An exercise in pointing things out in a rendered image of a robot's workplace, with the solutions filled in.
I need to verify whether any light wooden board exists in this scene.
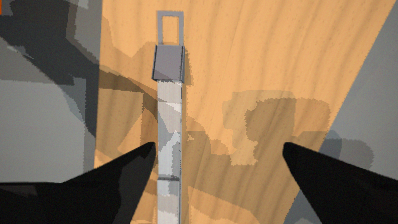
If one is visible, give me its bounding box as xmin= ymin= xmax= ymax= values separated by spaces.
xmin=94 ymin=0 xmax=396 ymax=224

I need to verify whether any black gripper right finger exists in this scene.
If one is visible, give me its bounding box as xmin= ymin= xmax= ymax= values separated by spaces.
xmin=282 ymin=142 xmax=398 ymax=224

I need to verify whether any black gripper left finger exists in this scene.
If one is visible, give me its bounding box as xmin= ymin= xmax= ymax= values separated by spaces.
xmin=0 ymin=142 xmax=156 ymax=224

